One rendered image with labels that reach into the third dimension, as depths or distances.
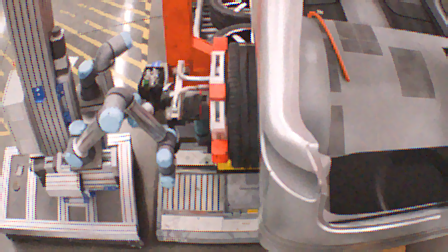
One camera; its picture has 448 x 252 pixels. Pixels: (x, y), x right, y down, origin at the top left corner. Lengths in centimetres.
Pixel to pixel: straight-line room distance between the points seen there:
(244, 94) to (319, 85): 38
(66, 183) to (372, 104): 179
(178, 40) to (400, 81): 142
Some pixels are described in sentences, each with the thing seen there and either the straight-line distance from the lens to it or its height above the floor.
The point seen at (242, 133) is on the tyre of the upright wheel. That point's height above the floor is 96.
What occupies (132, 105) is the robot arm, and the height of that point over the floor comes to 122.
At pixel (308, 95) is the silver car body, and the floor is 120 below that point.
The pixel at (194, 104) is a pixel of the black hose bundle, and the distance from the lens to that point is 286.
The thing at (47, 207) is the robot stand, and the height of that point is 21.
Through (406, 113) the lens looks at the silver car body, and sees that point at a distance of 304.
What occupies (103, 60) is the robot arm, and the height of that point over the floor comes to 129.
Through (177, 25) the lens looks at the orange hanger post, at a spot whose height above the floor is 107.
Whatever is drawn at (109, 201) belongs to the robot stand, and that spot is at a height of 21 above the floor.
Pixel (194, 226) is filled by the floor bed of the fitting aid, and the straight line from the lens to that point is 355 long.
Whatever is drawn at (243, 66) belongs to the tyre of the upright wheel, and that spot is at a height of 117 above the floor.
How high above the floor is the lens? 305
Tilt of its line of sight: 47 degrees down
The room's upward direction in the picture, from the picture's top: 4 degrees counter-clockwise
